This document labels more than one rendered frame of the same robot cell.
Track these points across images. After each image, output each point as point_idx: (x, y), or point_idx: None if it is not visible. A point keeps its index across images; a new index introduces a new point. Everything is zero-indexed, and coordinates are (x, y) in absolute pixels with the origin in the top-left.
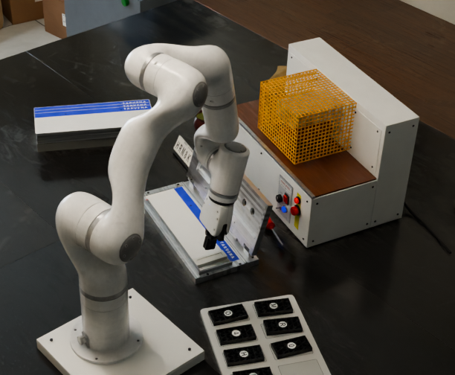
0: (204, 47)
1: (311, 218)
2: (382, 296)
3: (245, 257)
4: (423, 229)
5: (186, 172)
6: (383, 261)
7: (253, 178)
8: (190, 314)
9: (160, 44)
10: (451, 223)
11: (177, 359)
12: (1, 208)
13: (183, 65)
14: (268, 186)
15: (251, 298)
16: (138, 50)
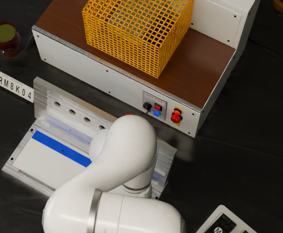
0: (128, 143)
1: (199, 122)
2: None
3: (155, 186)
4: (267, 52)
5: (24, 104)
6: (261, 112)
7: (98, 83)
8: None
9: (76, 182)
10: None
11: None
12: None
13: (146, 219)
14: (124, 93)
15: (190, 229)
16: (63, 219)
